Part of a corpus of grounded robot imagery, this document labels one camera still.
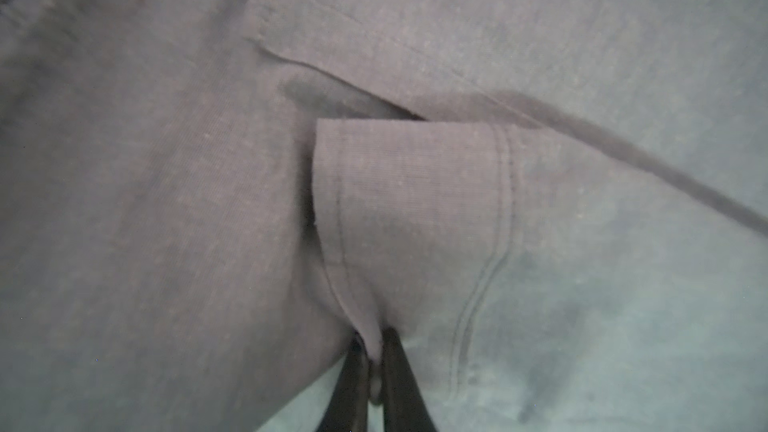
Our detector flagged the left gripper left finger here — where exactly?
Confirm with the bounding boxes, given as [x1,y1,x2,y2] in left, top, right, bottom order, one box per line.
[316,335,370,432]

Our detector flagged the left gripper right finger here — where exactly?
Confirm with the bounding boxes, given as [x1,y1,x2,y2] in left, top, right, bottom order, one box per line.
[381,328,437,432]

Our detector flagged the grey long sleeve shirt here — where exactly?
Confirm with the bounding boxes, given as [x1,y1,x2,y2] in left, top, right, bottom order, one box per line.
[1,0,767,431]

